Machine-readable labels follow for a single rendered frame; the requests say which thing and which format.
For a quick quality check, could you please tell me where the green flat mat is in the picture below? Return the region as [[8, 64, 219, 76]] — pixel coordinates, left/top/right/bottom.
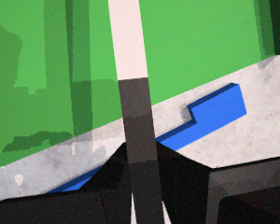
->
[[0, 0, 275, 167]]

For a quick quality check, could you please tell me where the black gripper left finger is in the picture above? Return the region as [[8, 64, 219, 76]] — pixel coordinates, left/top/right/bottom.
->
[[0, 142, 132, 224]]

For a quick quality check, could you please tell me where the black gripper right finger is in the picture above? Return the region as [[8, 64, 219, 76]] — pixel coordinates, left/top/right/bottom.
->
[[156, 141, 280, 224]]

